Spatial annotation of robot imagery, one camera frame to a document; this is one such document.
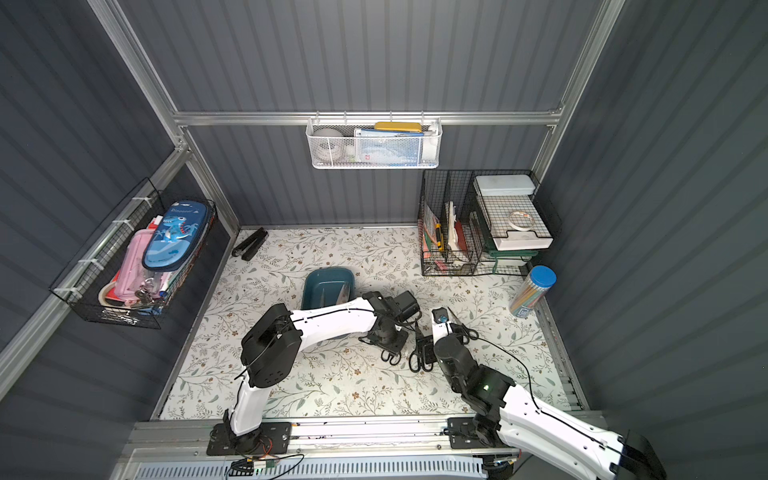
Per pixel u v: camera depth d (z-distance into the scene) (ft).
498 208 3.25
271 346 1.72
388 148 2.84
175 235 2.28
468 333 2.85
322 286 3.35
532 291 2.73
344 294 3.26
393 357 2.84
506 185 3.35
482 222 3.29
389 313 2.12
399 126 2.94
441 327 2.20
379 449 2.41
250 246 3.67
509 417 1.76
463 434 2.40
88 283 2.03
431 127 2.88
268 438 2.42
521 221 3.09
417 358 2.84
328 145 2.75
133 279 2.23
